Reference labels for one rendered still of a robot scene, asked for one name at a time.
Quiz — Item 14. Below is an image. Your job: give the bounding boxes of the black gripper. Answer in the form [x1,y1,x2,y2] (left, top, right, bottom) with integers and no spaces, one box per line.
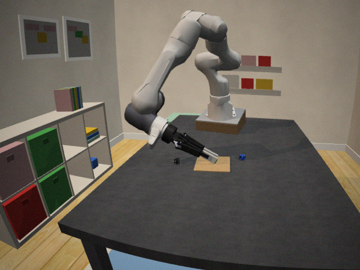
[161,124,218,164]

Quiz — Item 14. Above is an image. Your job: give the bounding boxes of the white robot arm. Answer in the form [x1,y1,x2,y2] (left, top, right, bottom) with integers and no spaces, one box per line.
[124,11,241,149]

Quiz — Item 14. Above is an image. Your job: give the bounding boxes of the tan square mat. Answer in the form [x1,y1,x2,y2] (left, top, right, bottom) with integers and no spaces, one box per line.
[193,156,230,173]

